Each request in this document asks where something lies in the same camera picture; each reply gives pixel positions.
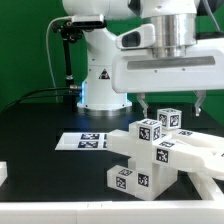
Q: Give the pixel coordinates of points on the white chair back frame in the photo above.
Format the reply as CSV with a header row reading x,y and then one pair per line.
x,y
183,150

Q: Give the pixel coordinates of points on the white small block left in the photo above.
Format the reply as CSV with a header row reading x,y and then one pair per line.
x,y
3,172

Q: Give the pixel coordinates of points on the white marker cube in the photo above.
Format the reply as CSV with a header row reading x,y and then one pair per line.
x,y
149,130
170,118

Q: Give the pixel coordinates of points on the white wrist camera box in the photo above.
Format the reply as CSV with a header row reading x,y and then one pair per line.
x,y
141,37

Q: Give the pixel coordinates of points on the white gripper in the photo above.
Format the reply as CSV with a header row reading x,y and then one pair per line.
x,y
202,68

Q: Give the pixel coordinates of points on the white border wall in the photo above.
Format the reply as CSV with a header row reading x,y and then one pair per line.
x,y
75,192

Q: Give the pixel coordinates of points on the black camera on stand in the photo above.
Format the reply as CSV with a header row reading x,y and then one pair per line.
x,y
71,29

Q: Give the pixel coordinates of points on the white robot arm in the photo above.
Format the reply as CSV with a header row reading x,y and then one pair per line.
x,y
175,30

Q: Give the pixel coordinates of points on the white marker base plate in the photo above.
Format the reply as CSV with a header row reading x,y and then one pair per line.
x,y
82,141

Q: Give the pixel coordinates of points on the white chair seat block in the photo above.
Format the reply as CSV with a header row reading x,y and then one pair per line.
x,y
148,184

